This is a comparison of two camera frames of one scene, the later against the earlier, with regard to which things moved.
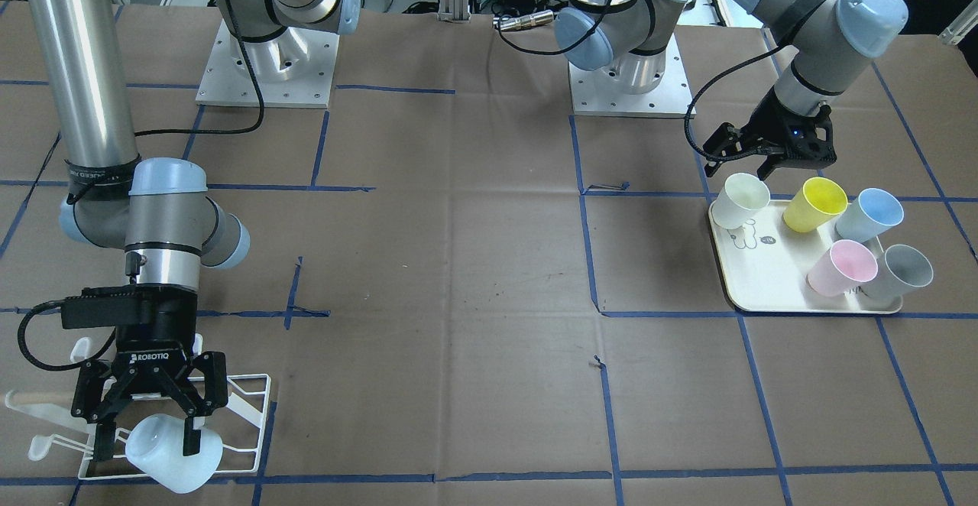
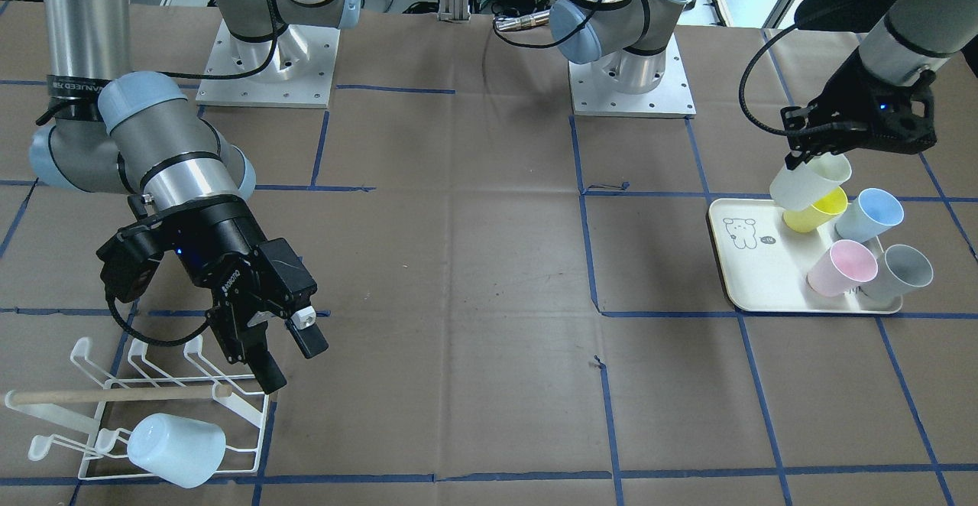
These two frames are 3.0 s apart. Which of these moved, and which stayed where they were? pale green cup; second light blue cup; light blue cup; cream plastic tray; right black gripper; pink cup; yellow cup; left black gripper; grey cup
Moved: pale green cup; left black gripper; right black gripper
Stayed: light blue cup; yellow cup; grey cup; pink cup; second light blue cup; cream plastic tray
